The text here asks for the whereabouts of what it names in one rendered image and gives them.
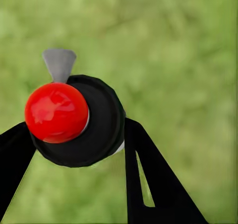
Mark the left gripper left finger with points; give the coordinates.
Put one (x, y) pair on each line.
(16, 152)

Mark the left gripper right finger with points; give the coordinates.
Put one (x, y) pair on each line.
(173, 205)

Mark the pesticide atomizer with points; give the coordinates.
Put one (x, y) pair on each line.
(76, 120)

